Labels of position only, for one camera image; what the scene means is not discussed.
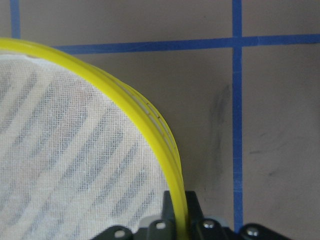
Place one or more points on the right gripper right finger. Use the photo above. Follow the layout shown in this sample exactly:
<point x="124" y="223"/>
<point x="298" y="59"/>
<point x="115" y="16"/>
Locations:
<point x="201" y="227"/>

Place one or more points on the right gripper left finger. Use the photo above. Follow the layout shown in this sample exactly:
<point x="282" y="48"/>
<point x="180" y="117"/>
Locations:
<point x="165" y="227"/>

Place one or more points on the yellow steamer layer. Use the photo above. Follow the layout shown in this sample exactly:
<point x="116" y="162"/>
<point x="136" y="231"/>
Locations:
<point x="140" y="107"/>

